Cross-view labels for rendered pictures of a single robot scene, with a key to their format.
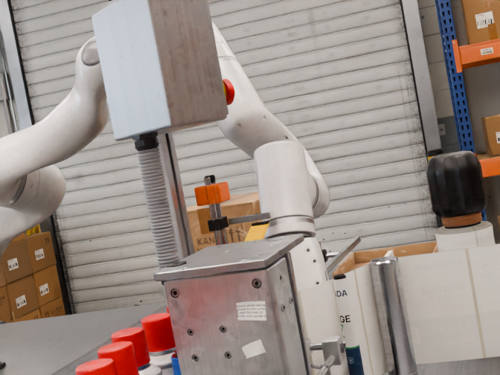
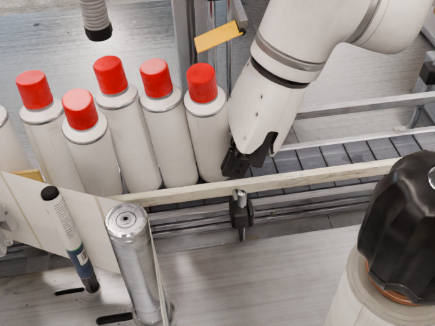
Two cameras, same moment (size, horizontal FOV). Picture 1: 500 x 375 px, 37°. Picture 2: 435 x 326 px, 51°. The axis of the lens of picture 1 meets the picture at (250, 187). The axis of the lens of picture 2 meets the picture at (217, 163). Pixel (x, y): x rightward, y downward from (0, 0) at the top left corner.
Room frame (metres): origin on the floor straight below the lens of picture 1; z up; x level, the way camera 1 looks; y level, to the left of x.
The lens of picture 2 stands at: (0.93, -0.40, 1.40)
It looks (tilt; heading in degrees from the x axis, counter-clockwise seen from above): 47 degrees down; 63
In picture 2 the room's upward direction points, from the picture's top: 2 degrees counter-clockwise
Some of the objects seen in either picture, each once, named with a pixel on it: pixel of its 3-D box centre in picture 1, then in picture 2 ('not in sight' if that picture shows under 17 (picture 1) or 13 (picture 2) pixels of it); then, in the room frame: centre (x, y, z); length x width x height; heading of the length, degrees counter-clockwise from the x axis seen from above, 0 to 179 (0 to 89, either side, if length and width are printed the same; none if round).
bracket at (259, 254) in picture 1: (233, 254); not in sight; (0.73, 0.03, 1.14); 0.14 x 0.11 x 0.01; 161
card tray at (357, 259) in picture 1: (389, 263); not in sight; (2.10, -0.35, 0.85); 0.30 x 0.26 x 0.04; 161
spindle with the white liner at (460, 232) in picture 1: (466, 248); (390, 295); (1.14, -0.31, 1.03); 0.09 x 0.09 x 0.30
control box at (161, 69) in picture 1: (159, 65); not in sight; (1.08, 0.10, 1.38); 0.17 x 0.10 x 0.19; 36
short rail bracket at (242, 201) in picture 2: not in sight; (242, 220); (1.12, -0.10, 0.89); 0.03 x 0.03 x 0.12; 71
